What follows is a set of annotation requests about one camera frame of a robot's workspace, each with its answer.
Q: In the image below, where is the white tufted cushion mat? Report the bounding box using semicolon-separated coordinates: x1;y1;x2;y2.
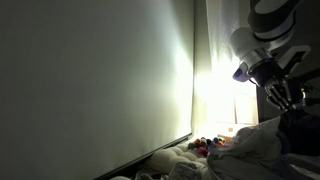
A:
109;141;214;180

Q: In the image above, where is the white mesh laundry bag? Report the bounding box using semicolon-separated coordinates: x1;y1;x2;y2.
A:
206;115;320;180

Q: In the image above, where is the white screen with black border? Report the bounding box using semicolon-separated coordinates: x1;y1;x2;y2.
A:
0;0;195;180

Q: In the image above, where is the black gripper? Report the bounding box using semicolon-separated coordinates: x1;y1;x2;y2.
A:
249;59;297;112

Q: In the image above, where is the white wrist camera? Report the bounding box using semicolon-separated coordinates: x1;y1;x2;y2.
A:
275;44;313;80

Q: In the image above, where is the black camera mount with bar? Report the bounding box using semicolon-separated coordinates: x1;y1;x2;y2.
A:
294;68;320;109

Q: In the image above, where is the gray white knitted cloth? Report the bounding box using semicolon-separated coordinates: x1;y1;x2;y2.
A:
169;160;203;180

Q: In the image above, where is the white curtain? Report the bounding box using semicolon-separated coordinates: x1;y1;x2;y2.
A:
191;0;259;134

